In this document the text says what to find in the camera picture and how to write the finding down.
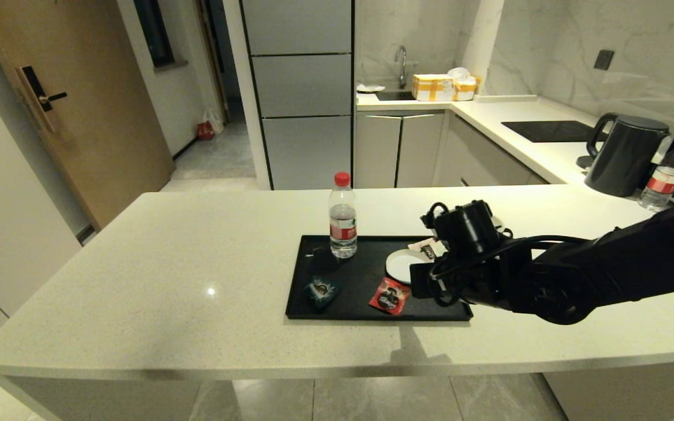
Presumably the red coffee packet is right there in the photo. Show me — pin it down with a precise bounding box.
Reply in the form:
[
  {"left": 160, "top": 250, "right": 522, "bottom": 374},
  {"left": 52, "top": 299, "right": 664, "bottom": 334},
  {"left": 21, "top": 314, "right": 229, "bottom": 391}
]
[{"left": 369, "top": 278, "right": 411, "bottom": 316}]

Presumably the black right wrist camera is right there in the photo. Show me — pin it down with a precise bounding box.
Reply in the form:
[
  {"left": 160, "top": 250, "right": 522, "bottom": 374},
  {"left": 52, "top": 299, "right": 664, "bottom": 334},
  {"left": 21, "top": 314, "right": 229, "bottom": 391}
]
[{"left": 431, "top": 201, "right": 501, "bottom": 256}]

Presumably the grey sink cabinet door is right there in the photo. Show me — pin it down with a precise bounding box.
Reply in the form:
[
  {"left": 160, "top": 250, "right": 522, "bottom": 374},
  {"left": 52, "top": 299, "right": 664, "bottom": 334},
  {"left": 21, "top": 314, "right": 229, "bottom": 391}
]
[
  {"left": 355, "top": 114, "right": 402, "bottom": 189},
  {"left": 397, "top": 113, "right": 446, "bottom": 188}
]

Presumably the small yellow taped box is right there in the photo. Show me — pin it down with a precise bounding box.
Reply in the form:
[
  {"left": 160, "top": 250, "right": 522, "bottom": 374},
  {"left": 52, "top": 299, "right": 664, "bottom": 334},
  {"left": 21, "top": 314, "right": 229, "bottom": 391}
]
[{"left": 453, "top": 77, "right": 482, "bottom": 102}]

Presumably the dark green snack packet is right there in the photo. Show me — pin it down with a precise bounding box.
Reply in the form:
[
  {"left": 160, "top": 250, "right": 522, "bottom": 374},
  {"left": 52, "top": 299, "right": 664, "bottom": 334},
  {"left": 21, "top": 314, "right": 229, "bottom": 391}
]
[{"left": 304, "top": 276, "right": 341, "bottom": 309}]

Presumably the black induction cooktop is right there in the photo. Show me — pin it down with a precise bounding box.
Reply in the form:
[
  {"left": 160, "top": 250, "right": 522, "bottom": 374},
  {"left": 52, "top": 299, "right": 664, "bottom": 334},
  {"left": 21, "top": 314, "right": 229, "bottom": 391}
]
[{"left": 501, "top": 120, "right": 607, "bottom": 143}]

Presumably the white tall cabinet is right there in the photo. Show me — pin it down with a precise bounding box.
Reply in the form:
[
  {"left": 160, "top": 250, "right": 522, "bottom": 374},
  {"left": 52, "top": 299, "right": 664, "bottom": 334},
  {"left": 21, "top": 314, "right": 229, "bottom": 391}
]
[{"left": 0, "top": 88, "right": 83, "bottom": 398}]

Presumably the grey counter base cabinet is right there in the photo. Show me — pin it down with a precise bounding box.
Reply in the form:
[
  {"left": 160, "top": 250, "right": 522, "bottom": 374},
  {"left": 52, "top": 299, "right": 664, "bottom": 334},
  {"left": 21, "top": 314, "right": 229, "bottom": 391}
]
[{"left": 436, "top": 113, "right": 548, "bottom": 188}]

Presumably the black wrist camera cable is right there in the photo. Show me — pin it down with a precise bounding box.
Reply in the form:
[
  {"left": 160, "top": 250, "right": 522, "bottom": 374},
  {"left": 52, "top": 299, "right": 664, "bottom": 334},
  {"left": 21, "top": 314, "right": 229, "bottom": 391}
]
[{"left": 421, "top": 202, "right": 572, "bottom": 308}]

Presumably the black rectangular serving tray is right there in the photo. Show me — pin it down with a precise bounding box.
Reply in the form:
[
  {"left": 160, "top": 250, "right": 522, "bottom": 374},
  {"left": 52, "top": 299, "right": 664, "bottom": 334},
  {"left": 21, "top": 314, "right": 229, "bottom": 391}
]
[{"left": 285, "top": 235, "right": 474, "bottom": 321}]

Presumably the black electric kettle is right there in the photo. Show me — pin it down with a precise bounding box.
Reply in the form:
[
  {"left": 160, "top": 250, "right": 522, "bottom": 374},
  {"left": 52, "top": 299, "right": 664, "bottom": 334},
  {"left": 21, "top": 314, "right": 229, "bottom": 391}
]
[{"left": 584, "top": 113, "right": 670, "bottom": 197}]

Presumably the black electronic door lock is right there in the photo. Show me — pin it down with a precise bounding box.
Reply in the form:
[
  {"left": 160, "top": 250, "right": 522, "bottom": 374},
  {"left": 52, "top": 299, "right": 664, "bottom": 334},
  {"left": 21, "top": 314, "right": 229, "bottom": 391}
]
[{"left": 18, "top": 67, "right": 69, "bottom": 134}]

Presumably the clear water bottle red cap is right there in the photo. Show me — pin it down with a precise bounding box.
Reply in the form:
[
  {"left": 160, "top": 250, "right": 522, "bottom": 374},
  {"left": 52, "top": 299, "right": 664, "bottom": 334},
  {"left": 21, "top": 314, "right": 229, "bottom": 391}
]
[
  {"left": 329, "top": 172, "right": 358, "bottom": 259},
  {"left": 638, "top": 140, "right": 674, "bottom": 212}
]

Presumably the tall grey fridge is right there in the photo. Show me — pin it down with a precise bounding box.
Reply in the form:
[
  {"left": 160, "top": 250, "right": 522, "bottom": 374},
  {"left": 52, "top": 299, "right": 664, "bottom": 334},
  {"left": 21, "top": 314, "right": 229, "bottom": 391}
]
[{"left": 239, "top": 0, "right": 355, "bottom": 191}]

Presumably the dark window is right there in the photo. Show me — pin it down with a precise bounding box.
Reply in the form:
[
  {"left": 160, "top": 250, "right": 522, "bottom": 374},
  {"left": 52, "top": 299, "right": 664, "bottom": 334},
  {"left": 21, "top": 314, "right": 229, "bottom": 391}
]
[{"left": 133, "top": 0, "right": 177, "bottom": 71}]

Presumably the wooden entrance door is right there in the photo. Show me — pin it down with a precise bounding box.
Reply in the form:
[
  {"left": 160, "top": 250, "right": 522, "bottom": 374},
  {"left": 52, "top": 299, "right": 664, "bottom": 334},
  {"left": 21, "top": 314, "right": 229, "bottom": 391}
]
[{"left": 0, "top": 0, "right": 176, "bottom": 231}]

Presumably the chrome sink faucet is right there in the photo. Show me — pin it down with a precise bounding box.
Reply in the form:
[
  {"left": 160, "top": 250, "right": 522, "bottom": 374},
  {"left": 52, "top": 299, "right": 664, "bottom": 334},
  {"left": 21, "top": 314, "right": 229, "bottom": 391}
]
[{"left": 394, "top": 46, "right": 408, "bottom": 89}]

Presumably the large yellow taped box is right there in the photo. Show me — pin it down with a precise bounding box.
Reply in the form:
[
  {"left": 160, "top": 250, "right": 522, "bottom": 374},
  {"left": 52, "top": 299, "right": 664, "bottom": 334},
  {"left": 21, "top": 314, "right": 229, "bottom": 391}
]
[{"left": 411, "top": 74, "right": 455, "bottom": 102}]

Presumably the white round saucer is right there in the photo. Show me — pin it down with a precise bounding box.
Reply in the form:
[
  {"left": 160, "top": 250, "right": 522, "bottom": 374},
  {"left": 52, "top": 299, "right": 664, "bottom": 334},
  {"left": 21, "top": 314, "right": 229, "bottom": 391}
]
[{"left": 385, "top": 249, "right": 427, "bottom": 285}]

